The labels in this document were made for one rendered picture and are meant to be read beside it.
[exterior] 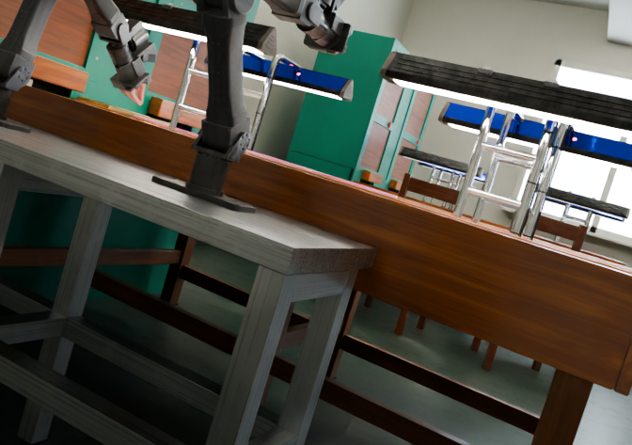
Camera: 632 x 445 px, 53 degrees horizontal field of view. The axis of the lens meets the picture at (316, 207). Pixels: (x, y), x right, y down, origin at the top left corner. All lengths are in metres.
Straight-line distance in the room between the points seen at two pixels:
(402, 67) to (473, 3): 5.51
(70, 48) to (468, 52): 5.14
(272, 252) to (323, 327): 0.28
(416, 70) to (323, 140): 3.05
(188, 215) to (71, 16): 1.45
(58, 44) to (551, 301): 1.74
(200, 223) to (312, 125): 3.71
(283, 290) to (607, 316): 0.54
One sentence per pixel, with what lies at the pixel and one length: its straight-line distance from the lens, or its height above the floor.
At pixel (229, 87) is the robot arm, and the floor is 0.87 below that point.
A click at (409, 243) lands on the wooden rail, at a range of 1.19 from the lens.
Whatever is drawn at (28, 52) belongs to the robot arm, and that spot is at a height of 0.84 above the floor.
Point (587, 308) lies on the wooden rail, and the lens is 1.14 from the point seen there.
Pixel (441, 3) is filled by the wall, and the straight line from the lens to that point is 7.14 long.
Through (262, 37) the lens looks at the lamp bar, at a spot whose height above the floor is 1.07.
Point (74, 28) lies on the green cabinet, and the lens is 2.33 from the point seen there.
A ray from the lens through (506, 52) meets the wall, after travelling 6.84.
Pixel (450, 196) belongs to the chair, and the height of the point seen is 0.85.
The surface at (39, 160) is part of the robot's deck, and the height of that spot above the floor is 0.66.
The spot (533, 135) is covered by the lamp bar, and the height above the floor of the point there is 1.06.
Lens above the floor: 0.79
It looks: 4 degrees down
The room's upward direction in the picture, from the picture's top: 17 degrees clockwise
